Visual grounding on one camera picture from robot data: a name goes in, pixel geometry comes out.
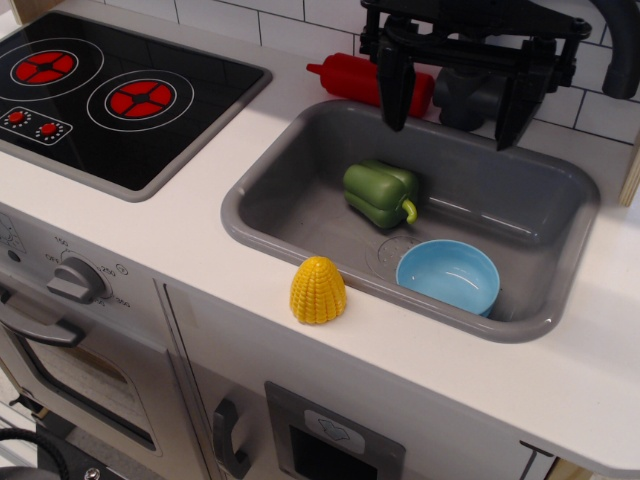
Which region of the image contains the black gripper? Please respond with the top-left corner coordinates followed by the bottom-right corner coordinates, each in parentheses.
top-left (360, 1), bottom-right (591, 151)

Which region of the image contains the yellow toy corn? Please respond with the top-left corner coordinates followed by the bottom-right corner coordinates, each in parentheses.
top-left (289, 256), bottom-right (347, 325)

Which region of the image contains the grey sink basin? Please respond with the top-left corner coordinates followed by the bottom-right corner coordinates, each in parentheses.
top-left (219, 98), bottom-right (602, 344)

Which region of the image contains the light blue bowl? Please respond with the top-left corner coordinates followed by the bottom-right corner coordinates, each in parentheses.
top-left (395, 239), bottom-right (501, 317)

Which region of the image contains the dark grey faucet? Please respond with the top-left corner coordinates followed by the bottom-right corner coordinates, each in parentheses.
top-left (432, 0), bottom-right (640, 133)

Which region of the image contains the red ketchup bottle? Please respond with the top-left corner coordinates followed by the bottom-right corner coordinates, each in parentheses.
top-left (306, 53), bottom-right (435, 118)

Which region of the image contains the green toy bell pepper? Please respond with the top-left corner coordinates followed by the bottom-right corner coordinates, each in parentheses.
top-left (343, 159), bottom-right (419, 229)

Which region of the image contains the black toy stovetop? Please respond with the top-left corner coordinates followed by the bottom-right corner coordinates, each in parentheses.
top-left (1, 12), bottom-right (272, 202)

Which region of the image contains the grey dispenser panel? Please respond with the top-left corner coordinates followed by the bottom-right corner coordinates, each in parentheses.
top-left (264, 381), bottom-right (406, 480)

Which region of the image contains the grey oven knob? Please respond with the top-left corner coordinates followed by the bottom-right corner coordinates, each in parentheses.
top-left (47, 257), bottom-right (107, 304)

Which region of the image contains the grey oven door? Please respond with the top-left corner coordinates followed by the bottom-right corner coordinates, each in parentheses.
top-left (1, 327), bottom-right (211, 479)

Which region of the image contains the grey cabinet door handle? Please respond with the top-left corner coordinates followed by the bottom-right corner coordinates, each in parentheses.
top-left (212, 398), bottom-right (251, 479)

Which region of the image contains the grey oven door handle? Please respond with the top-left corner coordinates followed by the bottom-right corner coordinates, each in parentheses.
top-left (1, 286), bottom-right (86, 348)

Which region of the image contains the black cable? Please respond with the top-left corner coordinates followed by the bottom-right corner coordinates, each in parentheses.
top-left (0, 427), bottom-right (74, 480)

